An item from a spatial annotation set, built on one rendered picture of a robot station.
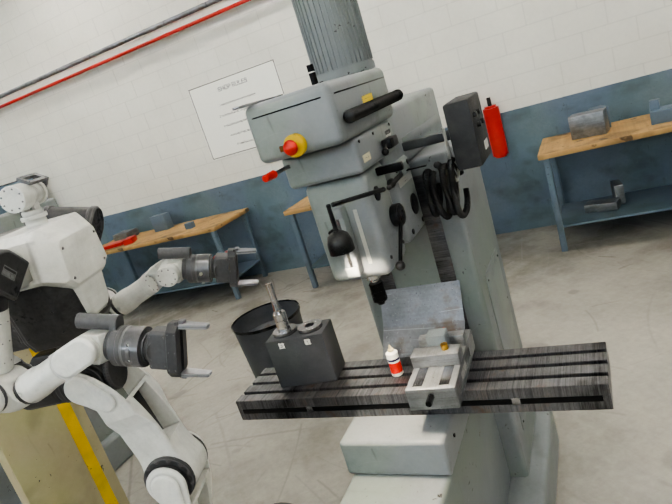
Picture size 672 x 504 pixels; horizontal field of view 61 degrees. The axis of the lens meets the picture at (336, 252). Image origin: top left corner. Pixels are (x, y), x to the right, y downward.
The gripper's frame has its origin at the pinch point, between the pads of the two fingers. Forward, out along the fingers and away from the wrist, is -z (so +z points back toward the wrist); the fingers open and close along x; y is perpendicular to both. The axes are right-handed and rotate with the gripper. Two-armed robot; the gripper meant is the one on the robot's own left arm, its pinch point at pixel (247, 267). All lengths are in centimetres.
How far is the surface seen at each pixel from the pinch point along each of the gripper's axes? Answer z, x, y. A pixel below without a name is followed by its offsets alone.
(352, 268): -31.5, 2.5, -9.2
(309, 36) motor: -21, 65, 27
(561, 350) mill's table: -95, -24, -15
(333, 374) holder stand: -26, -44, 7
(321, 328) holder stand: -22.6, -29.3, 12.5
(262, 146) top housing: -7.3, 38.6, -8.6
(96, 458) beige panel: 87, -127, 65
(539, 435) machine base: -118, -100, 37
